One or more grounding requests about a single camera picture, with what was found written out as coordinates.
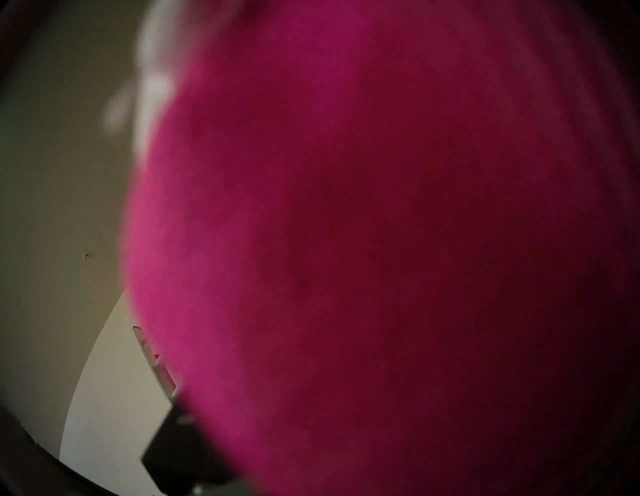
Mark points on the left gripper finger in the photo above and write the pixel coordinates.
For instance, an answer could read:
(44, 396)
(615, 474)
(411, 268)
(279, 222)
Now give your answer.
(180, 450)

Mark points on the pink white flamingo cushion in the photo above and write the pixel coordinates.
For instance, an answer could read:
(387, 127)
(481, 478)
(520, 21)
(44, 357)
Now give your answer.
(375, 225)

